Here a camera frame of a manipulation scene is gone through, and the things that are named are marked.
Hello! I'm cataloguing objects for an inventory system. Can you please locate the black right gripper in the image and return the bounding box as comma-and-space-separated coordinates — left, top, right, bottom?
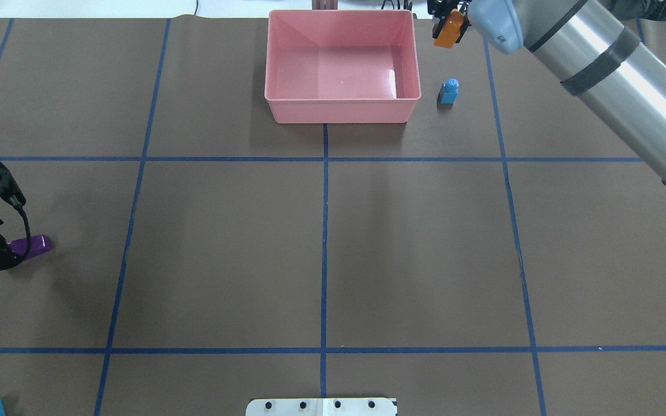
427, 0, 471, 24

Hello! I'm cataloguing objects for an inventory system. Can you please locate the orange block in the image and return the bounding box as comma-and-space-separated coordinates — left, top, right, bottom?
432, 9, 465, 49

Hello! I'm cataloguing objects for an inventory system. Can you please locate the purple block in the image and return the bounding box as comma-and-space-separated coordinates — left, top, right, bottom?
8, 235, 53, 259

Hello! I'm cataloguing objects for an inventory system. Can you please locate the small blue block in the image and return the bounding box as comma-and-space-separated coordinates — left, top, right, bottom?
437, 78, 460, 106

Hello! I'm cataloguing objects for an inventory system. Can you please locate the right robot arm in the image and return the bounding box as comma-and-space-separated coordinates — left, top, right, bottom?
427, 1, 666, 186

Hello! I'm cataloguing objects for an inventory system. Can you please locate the pink plastic box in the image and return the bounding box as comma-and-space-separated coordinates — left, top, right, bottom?
264, 10, 422, 124

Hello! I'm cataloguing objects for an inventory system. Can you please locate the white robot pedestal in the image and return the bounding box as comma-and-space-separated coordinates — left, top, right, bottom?
245, 398, 398, 415

